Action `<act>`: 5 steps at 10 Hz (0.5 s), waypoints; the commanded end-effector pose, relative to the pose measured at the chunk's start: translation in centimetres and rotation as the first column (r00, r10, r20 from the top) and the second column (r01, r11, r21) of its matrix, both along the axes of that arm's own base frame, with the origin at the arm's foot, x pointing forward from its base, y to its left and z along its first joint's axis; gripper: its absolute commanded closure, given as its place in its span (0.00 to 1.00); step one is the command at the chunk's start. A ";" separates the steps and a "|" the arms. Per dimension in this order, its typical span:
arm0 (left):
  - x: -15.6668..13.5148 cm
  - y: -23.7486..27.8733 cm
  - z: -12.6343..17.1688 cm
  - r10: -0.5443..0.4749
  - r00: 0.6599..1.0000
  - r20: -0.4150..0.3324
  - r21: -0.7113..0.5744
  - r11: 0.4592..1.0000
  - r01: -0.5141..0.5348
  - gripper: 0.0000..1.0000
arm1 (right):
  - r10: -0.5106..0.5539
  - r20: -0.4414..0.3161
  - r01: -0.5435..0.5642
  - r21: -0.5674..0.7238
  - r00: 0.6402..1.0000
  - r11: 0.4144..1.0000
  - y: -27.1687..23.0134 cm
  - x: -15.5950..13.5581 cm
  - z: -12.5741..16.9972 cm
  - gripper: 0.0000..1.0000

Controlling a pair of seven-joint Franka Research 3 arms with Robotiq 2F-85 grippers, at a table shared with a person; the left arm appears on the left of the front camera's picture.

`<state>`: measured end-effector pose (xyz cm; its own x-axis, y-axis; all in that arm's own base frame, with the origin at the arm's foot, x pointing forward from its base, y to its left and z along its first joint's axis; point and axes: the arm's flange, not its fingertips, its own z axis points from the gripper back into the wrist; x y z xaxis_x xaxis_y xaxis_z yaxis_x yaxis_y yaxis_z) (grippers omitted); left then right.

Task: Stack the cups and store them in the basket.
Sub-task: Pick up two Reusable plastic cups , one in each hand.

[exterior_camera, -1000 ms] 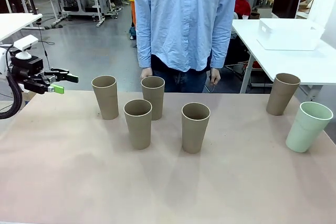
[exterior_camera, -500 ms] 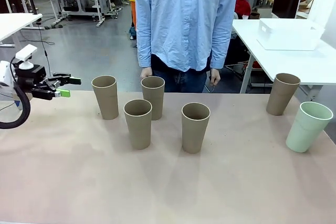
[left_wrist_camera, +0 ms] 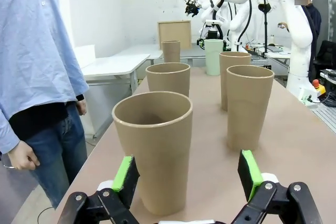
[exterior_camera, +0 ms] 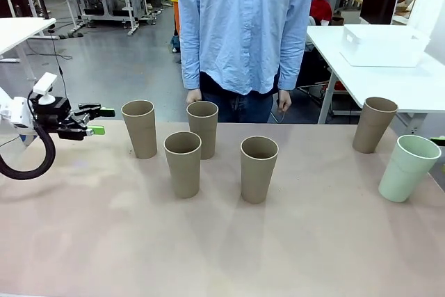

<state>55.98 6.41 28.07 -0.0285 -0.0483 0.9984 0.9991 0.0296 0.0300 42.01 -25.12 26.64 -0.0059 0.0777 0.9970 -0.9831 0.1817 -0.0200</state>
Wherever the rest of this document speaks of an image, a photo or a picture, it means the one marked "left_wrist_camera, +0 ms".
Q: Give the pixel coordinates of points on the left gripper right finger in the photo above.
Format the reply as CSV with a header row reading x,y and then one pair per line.
x,y
246,171

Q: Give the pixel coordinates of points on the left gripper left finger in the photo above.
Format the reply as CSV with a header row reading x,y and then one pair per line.
x,y
128,182

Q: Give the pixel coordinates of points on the brown plastic cup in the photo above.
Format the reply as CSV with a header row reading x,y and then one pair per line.
x,y
249,108
171,52
233,61
168,82
157,161

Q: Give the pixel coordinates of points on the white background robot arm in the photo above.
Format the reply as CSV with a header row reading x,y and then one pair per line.
x,y
207,1

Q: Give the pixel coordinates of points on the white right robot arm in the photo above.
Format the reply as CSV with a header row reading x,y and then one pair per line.
x,y
299,37

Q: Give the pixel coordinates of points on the person's right forearm blue sleeve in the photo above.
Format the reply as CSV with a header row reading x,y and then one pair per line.
x,y
8,134

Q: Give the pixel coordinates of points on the person's left hand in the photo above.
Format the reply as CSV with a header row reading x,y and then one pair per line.
x,y
82,107

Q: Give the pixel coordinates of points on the person's right hand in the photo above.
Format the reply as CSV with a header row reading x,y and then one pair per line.
x,y
23,157

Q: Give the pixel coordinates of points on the red yellow emergency stop button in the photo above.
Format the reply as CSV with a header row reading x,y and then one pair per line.
x,y
319,83

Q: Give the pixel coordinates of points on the white side table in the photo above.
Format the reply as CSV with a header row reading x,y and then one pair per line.
x,y
115,66

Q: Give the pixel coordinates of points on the pale green plastic cup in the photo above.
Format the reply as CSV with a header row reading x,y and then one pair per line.
x,y
212,58

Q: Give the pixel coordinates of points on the grey cluttered workbench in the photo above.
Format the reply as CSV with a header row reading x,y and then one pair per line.
x,y
273,49

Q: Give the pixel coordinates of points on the white background table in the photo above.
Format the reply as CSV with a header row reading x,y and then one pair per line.
x,y
141,49

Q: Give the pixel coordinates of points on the black office chair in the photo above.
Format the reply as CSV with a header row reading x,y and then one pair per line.
x,y
326,53

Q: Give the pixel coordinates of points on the black stand pole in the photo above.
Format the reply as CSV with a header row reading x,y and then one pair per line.
x,y
266,24

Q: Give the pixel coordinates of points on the person in blue shirt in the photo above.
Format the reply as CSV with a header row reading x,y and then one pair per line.
x,y
31,51

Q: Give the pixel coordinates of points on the background person in dark clothes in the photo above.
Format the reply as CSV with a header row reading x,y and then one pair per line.
x,y
313,19

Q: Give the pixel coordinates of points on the grey partition panel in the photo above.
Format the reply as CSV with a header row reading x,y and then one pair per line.
x,y
329,3

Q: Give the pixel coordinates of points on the aluminium slotted base plate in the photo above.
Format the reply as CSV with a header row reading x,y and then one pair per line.
x,y
325,119

